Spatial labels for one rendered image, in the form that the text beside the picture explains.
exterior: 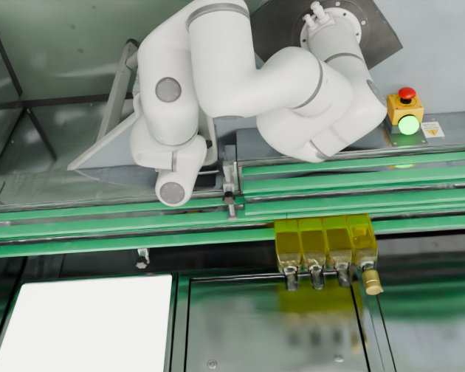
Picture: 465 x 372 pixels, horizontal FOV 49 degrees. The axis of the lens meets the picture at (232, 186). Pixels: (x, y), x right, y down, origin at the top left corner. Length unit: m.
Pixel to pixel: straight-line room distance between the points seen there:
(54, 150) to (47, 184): 0.49
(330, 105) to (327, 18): 0.34
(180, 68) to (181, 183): 0.32
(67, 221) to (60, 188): 0.11
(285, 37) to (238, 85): 0.50
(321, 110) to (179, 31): 0.23
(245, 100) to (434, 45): 0.72
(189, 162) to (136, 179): 0.41
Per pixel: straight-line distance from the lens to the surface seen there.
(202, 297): 1.32
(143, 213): 1.31
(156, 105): 0.74
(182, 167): 1.00
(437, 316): 1.37
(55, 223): 1.37
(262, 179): 1.21
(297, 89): 0.69
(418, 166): 1.27
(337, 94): 0.78
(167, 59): 0.76
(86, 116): 2.06
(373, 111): 0.88
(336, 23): 1.09
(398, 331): 1.32
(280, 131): 0.81
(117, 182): 1.39
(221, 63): 0.66
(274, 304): 1.30
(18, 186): 1.49
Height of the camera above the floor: 1.82
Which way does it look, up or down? 47 degrees down
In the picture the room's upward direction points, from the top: 179 degrees clockwise
